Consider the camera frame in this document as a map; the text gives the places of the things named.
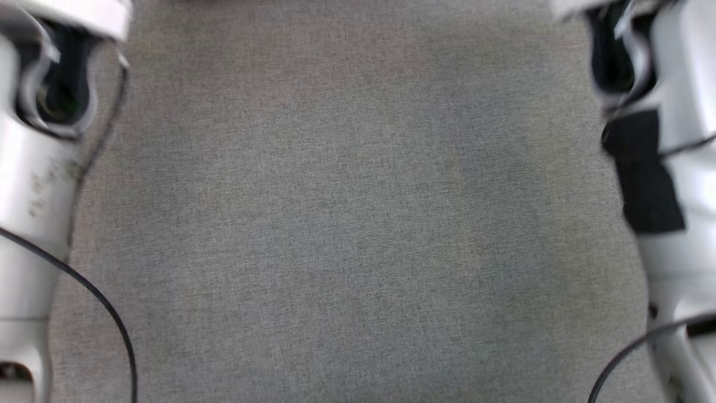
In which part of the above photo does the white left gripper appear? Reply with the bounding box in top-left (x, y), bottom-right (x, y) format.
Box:
top-left (0, 0), bottom-right (133, 43)

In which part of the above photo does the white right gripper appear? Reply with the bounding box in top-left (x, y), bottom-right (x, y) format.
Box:
top-left (551, 0), bottom-right (633, 21)

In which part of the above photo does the grey fabric sofa seat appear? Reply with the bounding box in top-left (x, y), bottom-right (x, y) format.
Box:
top-left (0, 0), bottom-right (716, 403)

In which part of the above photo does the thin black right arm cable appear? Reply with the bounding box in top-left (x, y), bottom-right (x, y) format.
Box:
top-left (587, 134), bottom-right (716, 403)

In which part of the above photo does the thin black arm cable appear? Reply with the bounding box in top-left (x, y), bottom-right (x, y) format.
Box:
top-left (0, 53), bottom-right (138, 403)
top-left (587, 134), bottom-right (716, 403)

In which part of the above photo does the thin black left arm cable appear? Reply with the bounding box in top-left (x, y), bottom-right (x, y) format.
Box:
top-left (0, 53), bottom-right (138, 403)

